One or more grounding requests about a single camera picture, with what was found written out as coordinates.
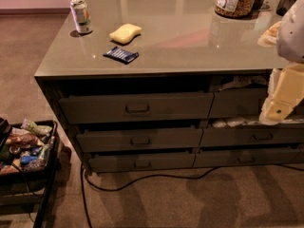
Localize white green soda can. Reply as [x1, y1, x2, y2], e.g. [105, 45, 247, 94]
[70, 0, 92, 34]

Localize grey drawer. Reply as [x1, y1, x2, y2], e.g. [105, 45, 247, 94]
[193, 146, 302, 168]
[59, 92, 213, 124]
[76, 127, 202, 152]
[209, 88, 267, 118]
[200, 124, 304, 147]
[88, 151, 195, 173]

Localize black snack cart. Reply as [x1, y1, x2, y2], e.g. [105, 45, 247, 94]
[0, 119, 60, 228]

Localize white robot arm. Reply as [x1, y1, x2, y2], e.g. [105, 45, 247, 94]
[257, 0, 304, 125]

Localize green snack bag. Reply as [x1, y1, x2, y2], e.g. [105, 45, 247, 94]
[21, 118, 52, 136]

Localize grey drawer cabinet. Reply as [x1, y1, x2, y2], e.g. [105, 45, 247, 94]
[35, 0, 304, 172]

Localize white packets in drawer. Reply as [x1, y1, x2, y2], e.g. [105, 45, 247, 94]
[211, 117, 259, 128]

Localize large clear nut jar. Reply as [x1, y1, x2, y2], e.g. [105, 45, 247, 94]
[215, 0, 255, 18]

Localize blue snack packet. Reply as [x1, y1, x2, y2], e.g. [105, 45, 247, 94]
[20, 156, 38, 165]

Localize yellow sponge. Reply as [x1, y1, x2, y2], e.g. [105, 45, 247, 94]
[109, 24, 143, 45]

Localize black power cable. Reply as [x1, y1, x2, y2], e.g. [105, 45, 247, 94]
[79, 162, 304, 228]

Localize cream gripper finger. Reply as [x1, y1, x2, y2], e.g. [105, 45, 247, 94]
[259, 63, 304, 123]

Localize brown snack bag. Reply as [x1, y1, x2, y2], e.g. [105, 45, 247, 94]
[6, 133, 39, 144]

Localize blue snack bar wrapper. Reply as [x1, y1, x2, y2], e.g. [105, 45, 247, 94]
[103, 47, 139, 65]

